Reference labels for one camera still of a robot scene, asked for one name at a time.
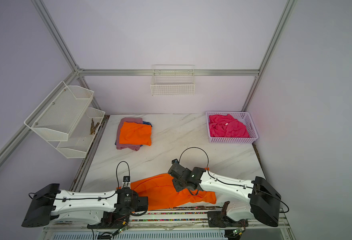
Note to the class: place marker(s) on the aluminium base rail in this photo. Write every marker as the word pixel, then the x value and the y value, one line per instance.
pixel 182 223

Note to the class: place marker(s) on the white mesh shelf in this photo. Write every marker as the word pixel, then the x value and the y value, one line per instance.
pixel 57 116
pixel 80 140

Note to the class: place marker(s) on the orange t-shirt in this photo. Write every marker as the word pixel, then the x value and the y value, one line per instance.
pixel 135 134
pixel 162 195

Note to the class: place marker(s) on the lilac perforated plastic basket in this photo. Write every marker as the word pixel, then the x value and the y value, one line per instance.
pixel 243 117

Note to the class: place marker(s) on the folded orange t-shirt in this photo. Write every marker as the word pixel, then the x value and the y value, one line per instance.
pixel 135 134

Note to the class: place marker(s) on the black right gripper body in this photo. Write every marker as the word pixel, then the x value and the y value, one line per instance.
pixel 179 184

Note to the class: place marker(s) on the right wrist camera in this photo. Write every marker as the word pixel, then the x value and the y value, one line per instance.
pixel 178 172

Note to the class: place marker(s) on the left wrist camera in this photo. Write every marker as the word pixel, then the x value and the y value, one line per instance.
pixel 126 182

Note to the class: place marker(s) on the white mesh lower shelf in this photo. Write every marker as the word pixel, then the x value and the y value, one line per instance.
pixel 80 140

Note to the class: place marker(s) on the folded mauve t-shirt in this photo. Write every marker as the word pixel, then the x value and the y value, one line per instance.
pixel 127 146

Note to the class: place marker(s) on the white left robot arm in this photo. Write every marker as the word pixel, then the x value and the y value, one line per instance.
pixel 105 210

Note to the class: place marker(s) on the pink t-shirt in basket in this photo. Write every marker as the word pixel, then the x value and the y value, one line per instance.
pixel 221 126

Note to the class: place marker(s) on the wooden clothespins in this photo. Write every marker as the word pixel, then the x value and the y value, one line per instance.
pixel 94 127

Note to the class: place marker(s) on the white wire wall basket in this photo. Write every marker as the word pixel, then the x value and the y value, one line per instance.
pixel 173 80

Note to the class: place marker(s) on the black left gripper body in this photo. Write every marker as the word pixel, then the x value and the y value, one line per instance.
pixel 135 194

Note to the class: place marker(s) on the folded blue t-shirt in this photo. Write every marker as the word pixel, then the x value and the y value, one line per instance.
pixel 147 123

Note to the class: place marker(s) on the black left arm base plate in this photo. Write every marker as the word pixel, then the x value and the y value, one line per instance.
pixel 111 221

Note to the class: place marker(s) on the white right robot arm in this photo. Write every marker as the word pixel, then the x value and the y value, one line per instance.
pixel 254 198

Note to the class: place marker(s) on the white mesh upper shelf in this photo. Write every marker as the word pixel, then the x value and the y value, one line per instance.
pixel 57 116

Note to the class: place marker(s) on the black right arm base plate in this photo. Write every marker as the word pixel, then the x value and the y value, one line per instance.
pixel 218 220

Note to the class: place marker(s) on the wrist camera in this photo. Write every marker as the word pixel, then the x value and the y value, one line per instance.
pixel 126 182
pixel 178 172

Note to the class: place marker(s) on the aluminium frame profile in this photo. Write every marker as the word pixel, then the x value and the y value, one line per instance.
pixel 78 73

